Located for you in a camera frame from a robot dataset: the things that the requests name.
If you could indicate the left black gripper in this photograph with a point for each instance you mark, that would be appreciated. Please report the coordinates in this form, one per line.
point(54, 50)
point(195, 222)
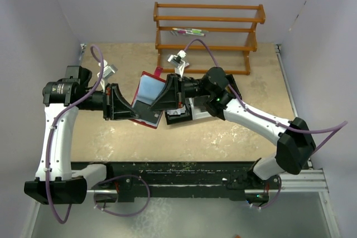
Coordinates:
point(115, 106)

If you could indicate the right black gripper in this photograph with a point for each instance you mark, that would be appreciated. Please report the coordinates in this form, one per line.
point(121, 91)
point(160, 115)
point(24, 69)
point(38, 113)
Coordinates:
point(173, 95)

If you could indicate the red leather card holder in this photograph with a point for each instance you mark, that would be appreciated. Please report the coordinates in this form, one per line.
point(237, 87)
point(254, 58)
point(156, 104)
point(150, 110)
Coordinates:
point(145, 122)

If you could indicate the black and white organiser tray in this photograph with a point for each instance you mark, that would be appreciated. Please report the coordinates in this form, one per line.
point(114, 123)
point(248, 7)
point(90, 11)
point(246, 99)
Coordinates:
point(204, 97)

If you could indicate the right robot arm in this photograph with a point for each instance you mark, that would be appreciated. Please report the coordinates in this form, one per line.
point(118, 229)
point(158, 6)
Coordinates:
point(292, 138)

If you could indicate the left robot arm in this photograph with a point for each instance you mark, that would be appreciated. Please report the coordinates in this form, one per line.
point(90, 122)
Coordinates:
point(55, 181)

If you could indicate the wooden three-tier shelf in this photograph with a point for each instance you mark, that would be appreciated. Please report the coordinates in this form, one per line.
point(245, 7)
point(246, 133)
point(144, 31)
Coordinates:
point(232, 28)

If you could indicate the bundle of coloured pens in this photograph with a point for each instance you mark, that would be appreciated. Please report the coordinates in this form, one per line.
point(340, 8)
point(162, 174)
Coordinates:
point(188, 31)

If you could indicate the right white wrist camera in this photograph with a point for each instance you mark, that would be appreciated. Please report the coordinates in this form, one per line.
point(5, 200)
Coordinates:
point(179, 62)

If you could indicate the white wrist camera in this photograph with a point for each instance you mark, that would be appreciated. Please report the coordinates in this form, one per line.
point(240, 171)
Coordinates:
point(179, 62)
point(108, 71)

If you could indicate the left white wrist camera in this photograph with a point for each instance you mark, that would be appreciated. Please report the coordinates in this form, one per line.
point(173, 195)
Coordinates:
point(108, 71)

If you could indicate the aluminium frame rail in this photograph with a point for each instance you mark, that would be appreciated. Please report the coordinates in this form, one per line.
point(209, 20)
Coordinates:
point(307, 181)

